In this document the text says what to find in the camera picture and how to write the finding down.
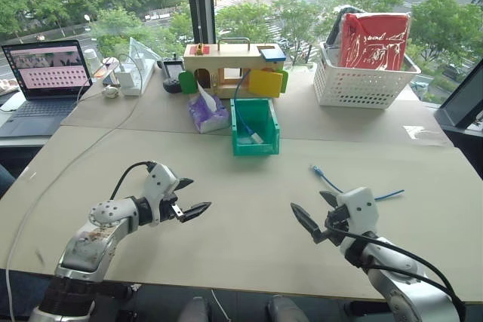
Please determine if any clear plastic triangular stand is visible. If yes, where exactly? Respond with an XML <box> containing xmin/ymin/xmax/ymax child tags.
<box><xmin>128</xmin><ymin>36</ymin><xmax>156</xmax><ymax>74</ymax></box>

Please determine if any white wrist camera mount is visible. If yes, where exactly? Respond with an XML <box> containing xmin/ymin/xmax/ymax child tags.
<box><xmin>142</xmin><ymin>162</ymin><xmax>179</xmax><ymax>227</ymax></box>
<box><xmin>335</xmin><ymin>186</ymin><xmax>380</xmax><ymax>239</ymax></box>

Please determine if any wooden box with coloured doors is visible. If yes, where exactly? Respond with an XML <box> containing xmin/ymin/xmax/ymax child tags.
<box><xmin>178</xmin><ymin>36</ymin><xmax>290</xmax><ymax>100</ymax></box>

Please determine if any long white cable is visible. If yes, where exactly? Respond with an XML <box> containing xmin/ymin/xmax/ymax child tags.
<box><xmin>6</xmin><ymin>53</ymin><xmax>146</xmax><ymax>322</ymax></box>

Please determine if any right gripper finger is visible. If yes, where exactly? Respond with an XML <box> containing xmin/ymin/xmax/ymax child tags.
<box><xmin>290</xmin><ymin>202</ymin><xmax>325</xmax><ymax>245</ymax></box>
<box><xmin>319</xmin><ymin>190</ymin><xmax>340</xmax><ymax>209</ymax></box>

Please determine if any dark rounded grey shape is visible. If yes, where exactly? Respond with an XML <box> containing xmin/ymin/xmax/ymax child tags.
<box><xmin>267</xmin><ymin>295</ymin><xmax>300</xmax><ymax>322</ymax></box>
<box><xmin>177</xmin><ymin>296</ymin><xmax>211</xmax><ymax>322</ymax></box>

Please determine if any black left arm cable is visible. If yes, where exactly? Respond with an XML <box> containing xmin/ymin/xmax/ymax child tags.
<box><xmin>109</xmin><ymin>161</ymin><xmax>156</xmax><ymax>201</ymax></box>

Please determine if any black item behind red package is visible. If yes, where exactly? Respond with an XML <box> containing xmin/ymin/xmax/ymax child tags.
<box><xmin>325</xmin><ymin>6</ymin><xmax>356</xmax><ymax>48</ymax></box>

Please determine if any pink round disc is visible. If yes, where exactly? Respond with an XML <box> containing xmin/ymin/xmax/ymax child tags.
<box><xmin>92</xmin><ymin>57</ymin><xmax>121</xmax><ymax>85</ymax></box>

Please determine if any white power adapter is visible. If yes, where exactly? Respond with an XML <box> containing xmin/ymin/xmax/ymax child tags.
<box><xmin>114</xmin><ymin>54</ymin><xmax>156</xmax><ymax>97</ymax></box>

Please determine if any white plastic basket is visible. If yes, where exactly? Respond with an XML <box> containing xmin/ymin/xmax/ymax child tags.
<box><xmin>312</xmin><ymin>41</ymin><xmax>423</xmax><ymax>110</ymax></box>

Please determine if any black monitor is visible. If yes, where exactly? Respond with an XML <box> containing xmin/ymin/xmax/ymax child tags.
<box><xmin>433</xmin><ymin>72</ymin><xmax>483</xmax><ymax>184</ymax></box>

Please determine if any green plastic bin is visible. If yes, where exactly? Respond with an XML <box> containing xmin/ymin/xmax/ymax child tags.
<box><xmin>229</xmin><ymin>97</ymin><xmax>281</xmax><ymax>158</ymax></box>

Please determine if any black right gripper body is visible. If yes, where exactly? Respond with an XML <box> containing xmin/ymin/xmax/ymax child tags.
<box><xmin>324</xmin><ymin>204</ymin><xmax>355</xmax><ymax>247</ymax></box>

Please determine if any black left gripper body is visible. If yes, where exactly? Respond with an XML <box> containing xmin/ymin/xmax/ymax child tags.
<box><xmin>157</xmin><ymin>192</ymin><xmax>186</xmax><ymax>223</ymax></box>

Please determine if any open dark laptop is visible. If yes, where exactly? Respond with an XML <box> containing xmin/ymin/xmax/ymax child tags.
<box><xmin>0</xmin><ymin>39</ymin><xmax>94</xmax><ymax>139</ymax></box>

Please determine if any clear tape patch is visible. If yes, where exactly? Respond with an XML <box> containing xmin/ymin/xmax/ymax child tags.
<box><xmin>402</xmin><ymin>124</ymin><xmax>451</xmax><ymax>146</ymax></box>

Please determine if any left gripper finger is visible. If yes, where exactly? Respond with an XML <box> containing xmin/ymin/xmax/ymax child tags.
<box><xmin>179</xmin><ymin>201</ymin><xmax>213</xmax><ymax>224</ymax></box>
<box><xmin>174</xmin><ymin>177</ymin><xmax>195</xmax><ymax>192</ymax></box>

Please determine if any purple tissue pack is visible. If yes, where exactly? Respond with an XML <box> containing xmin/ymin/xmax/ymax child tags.
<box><xmin>187</xmin><ymin>81</ymin><xmax>232</xmax><ymax>135</ymax></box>

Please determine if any thin white cable under table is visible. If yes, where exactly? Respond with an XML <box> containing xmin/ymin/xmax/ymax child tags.
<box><xmin>210</xmin><ymin>289</ymin><xmax>232</xmax><ymax>322</ymax></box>

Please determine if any red plastic-wrapped package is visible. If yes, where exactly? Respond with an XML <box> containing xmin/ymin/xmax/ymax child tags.
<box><xmin>337</xmin><ymin>12</ymin><xmax>412</xmax><ymax>72</ymax></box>

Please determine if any blue cable with white plug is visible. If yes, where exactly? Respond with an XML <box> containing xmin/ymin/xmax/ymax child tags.
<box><xmin>232</xmin><ymin>69</ymin><xmax>266</xmax><ymax>146</ymax></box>

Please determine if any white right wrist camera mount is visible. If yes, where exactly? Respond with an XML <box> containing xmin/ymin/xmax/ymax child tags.
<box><xmin>335</xmin><ymin>186</ymin><xmax>380</xmax><ymax>239</ymax></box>

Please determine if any black handheld controller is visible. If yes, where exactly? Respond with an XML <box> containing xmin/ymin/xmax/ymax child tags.
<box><xmin>156</xmin><ymin>52</ymin><xmax>186</xmax><ymax>94</ymax></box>

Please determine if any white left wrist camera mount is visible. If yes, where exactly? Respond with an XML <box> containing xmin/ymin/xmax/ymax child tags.
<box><xmin>142</xmin><ymin>162</ymin><xmax>179</xmax><ymax>227</ymax></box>

